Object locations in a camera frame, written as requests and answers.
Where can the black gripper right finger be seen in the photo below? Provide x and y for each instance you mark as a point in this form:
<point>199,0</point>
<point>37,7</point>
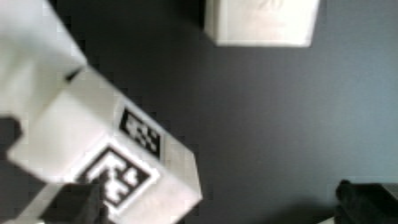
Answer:
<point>366,204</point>

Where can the white table leg with tag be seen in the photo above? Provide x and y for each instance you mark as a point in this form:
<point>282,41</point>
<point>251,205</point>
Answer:
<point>91,142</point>

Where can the white table leg right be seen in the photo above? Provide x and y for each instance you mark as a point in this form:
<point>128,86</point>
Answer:
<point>261,23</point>

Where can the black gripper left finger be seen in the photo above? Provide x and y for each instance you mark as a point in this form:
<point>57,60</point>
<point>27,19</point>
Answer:
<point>67,204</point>

